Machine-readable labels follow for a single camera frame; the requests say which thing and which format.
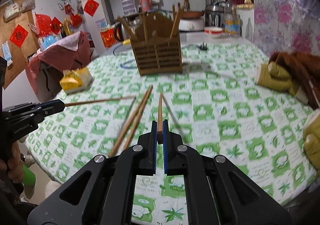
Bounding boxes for red diamond paper decoration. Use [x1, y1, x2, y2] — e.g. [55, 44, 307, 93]
[83, 0, 100, 17]

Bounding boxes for person's left hand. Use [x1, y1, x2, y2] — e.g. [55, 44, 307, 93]
[0, 140, 20, 173]

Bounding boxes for red plastic bags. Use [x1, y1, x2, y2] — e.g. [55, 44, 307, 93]
[35, 13, 63, 38]

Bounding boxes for steel electric kettle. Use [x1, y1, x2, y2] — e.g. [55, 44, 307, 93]
[114, 21, 130, 41]

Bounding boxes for clear plastic bottle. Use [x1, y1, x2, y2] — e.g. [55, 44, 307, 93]
[224, 0, 240, 35]

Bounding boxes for silver rice cooker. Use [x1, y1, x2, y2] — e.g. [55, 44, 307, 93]
[205, 0, 227, 28]

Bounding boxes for brown plush toy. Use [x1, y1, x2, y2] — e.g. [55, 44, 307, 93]
[256, 51, 320, 171]

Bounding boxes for red gift box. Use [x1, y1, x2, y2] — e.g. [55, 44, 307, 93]
[100, 27, 117, 48]

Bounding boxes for cooking oil bottle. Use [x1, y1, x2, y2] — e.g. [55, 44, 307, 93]
[63, 18, 74, 35]

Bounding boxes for yellow tissue pack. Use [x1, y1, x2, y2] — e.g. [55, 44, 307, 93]
[59, 67, 93, 95]

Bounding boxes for floral plastic sheet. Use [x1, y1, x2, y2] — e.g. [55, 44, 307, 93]
[250, 0, 320, 58]

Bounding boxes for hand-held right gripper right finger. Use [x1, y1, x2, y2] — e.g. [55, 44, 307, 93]
[162, 119, 293, 225]

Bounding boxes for red and white bowl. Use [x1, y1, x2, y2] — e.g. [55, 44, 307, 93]
[204, 27, 223, 38]

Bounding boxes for plastic drawer tower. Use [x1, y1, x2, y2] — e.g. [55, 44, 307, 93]
[119, 0, 137, 15]

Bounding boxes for light blue plastic pack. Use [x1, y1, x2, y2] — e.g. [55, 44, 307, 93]
[39, 35, 62, 49]

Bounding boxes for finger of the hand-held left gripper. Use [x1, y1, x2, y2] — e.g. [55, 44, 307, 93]
[35, 99, 65, 110]
[30, 105, 65, 122]

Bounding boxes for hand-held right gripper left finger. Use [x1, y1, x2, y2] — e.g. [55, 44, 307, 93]
[27, 120, 158, 225]

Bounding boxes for white electric cooker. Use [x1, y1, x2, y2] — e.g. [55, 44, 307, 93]
[179, 10, 205, 31]

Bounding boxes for green plastic object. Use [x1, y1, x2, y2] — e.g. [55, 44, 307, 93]
[22, 164, 36, 187]

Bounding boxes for red cloth covered chair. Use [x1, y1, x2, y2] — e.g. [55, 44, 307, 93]
[26, 31, 92, 100]

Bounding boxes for black power cable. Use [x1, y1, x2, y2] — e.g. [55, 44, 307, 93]
[112, 43, 126, 58]

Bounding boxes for wooden utensil holder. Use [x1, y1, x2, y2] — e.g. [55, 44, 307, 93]
[130, 11, 183, 76]

